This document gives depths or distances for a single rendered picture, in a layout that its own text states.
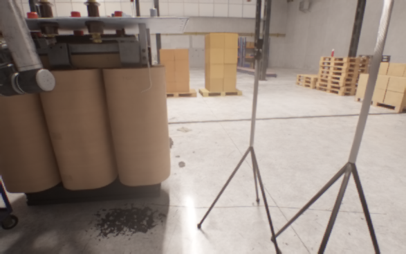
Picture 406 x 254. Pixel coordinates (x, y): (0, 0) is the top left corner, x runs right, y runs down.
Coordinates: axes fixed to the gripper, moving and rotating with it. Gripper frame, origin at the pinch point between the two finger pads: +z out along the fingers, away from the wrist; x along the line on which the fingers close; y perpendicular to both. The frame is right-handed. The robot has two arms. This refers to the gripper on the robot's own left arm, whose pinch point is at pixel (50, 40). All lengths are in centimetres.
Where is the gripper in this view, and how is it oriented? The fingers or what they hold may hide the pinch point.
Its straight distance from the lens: 159.0
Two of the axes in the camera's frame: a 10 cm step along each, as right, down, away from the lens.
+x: -9.8, -0.6, 2.0
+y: -0.5, -8.6, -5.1
